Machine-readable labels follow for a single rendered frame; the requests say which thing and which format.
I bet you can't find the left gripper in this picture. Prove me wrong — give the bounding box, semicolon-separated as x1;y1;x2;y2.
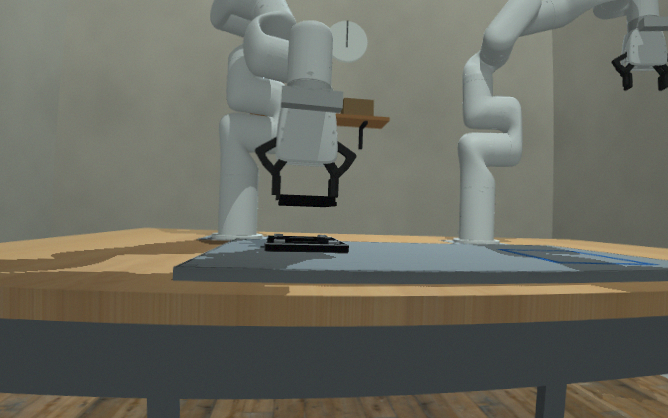
611;28;668;91

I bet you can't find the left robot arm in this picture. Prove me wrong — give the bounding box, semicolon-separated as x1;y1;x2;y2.
453;0;668;244

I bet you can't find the black well plate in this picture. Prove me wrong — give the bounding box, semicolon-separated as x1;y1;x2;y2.
278;194;337;207

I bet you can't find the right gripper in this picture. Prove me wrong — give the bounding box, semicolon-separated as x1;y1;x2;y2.
255;108;356;200

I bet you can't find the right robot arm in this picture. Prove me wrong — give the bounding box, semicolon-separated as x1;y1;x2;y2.
210;0;343;240

